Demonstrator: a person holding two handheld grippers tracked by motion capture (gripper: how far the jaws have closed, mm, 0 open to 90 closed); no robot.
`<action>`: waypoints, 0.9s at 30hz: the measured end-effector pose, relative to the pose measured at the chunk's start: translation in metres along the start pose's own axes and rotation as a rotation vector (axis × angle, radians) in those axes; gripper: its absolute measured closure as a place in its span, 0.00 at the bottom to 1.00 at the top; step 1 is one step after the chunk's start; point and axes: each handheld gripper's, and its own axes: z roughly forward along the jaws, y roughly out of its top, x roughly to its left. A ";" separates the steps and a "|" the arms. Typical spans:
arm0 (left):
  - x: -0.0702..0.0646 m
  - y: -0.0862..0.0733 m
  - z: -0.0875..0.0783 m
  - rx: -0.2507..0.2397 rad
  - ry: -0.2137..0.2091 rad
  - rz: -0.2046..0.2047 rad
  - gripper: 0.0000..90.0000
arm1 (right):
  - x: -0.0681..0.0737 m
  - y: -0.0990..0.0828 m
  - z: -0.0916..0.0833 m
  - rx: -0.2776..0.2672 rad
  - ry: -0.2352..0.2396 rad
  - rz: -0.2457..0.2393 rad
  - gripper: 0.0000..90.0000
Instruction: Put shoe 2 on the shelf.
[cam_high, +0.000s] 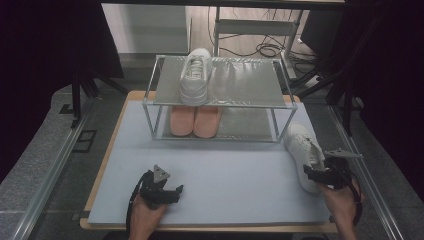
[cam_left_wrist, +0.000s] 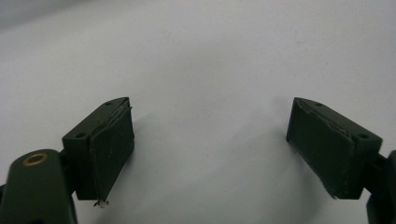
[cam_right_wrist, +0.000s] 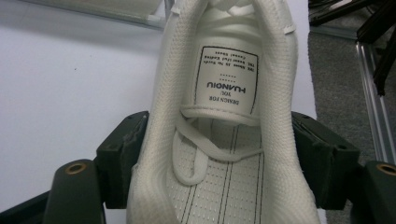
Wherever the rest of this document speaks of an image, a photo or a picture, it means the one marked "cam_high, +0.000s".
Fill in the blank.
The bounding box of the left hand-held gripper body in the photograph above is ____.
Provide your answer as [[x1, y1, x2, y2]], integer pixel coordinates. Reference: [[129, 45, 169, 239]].
[[138, 164, 171, 210]]

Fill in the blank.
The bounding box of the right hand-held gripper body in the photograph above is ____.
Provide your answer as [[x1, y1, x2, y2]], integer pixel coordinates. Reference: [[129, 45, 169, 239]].
[[320, 148, 364, 191]]

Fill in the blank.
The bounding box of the white sneaker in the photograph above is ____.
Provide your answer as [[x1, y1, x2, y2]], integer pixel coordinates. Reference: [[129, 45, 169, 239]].
[[179, 47, 214, 107], [283, 123, 327, 195]]

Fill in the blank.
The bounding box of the pink slipper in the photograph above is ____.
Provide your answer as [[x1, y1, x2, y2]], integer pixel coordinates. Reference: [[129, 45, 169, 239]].
[[193, 106, 223, 139], [169, 106, 196, 137]]

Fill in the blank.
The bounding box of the grey metal shoe rack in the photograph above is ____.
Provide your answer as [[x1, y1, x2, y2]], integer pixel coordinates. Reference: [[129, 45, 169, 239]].
[[142, 54, 298, 144]]

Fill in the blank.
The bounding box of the person's right hand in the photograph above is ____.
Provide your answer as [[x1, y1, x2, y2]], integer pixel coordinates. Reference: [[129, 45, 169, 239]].
[[319, 179, 363, 223]]

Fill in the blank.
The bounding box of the pale blue foam mat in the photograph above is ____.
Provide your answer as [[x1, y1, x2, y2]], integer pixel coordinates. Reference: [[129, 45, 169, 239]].
[[87, 99, 334, 228]]

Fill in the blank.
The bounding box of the black metal stand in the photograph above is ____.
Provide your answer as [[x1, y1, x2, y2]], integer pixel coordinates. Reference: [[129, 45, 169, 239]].
[[293, 63, 365, 138]]

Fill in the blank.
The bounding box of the dark curtain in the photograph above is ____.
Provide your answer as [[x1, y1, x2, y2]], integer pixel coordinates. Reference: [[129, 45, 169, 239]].
[[0, 0, 125, 184], [341, 0, 424, 201]]

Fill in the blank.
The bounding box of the black tripod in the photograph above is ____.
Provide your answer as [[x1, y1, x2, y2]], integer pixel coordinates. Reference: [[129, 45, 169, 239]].
[[59, 64, 128, 130]]

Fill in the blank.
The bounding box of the white metal stand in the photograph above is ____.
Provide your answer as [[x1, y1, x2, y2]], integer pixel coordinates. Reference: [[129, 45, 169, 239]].
[[213, 6, 305, 81]]

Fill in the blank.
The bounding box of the white panel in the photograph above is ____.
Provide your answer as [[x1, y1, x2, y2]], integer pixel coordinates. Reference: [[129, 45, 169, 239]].
[[101, 3, 193, 56]]

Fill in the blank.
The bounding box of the aluminium rail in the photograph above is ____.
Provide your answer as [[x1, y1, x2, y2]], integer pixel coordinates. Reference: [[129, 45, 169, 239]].
[[328, 104, 405, 240], [9, 99, 93, 240]]

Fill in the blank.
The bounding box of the black floor bracket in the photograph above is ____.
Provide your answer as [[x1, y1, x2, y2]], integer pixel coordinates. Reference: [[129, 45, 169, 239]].
[[71, 129, 98, 154]]

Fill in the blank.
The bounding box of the bundle of black cables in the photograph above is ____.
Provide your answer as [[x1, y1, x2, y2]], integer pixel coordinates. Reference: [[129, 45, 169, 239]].
[[207, 6, 318, 65]]

